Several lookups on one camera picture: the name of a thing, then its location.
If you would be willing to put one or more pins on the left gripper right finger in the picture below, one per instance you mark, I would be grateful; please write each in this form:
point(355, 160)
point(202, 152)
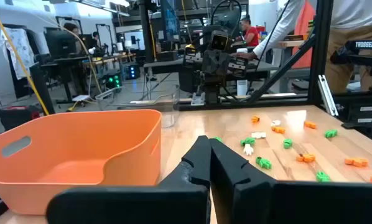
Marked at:
point(267, 205)

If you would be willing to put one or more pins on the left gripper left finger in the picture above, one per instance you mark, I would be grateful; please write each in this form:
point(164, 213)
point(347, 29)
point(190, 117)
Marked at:
point(173, 205)

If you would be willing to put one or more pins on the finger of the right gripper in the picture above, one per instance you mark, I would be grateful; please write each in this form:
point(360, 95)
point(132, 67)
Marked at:
point(216, 93)
point(207, 93)

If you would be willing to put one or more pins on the green skeleton toy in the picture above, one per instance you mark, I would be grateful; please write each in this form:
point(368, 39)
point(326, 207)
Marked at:
point(287, 143)
point(247, 142)
point(323, 176)
point(217, 139)
point(331, 133)
point(263, 163)

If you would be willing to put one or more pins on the white skeleton toy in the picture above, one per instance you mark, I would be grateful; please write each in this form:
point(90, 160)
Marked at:
point(275, 123)
point(258, 135)
point(248, 149)

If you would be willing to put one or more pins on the clear plastic bin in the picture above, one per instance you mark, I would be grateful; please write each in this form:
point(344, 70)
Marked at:
point(170, 118)

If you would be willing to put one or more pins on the grey desk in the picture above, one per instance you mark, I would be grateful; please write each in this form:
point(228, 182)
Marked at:
point(167, 65)

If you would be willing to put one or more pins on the blue-lit computer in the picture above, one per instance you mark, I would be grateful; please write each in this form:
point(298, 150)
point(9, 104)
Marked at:
point(131, 71)

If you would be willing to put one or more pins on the black computer case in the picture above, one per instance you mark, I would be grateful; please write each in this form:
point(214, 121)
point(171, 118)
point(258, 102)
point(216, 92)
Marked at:
point(113, 81)

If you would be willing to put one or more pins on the long silver bar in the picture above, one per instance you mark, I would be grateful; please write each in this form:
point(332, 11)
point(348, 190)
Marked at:
point(327, 96)

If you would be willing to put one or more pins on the orange plastic bin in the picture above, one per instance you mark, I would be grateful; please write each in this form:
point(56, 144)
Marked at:
point(80, 140)

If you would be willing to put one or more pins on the wooden-top desk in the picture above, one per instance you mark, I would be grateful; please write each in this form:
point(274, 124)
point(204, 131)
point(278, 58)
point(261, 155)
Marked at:
point(80, 59)

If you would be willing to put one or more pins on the black monitor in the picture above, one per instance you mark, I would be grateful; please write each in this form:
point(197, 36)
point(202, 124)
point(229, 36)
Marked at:
point(60, 43)

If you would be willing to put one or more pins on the black and red case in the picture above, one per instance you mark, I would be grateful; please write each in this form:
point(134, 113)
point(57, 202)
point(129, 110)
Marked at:
point(18, 116)

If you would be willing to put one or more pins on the white patterned cloth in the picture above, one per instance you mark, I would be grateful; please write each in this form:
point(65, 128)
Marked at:
point(16, 49)

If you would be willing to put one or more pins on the small silver bracket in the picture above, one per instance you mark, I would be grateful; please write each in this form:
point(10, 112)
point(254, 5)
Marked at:
point(198, 99)

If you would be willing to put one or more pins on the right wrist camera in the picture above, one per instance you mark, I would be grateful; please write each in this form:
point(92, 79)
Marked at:
point(219, 41)

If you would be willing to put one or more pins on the black aluminium table frame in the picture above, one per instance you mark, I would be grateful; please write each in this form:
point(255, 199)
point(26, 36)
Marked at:
point(321, 46)

